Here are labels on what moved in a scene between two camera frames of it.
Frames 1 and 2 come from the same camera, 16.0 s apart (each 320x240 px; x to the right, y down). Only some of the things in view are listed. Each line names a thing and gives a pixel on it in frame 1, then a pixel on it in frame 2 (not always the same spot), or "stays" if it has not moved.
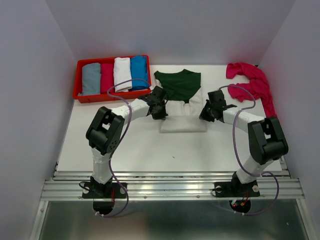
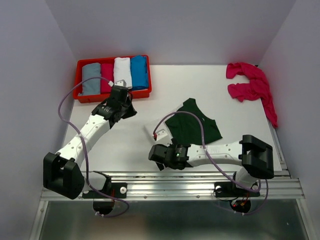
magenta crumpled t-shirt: [258, 85] stays
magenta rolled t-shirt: [107, 80] stays
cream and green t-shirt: [184, 104] -> [184, 128]
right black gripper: [203, 115] -> [161, 165]
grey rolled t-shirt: [91, 79] stays
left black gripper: [161, 116] -> [132, 111]
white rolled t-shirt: [122, 73] stays
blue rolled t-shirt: [139, 70] stays
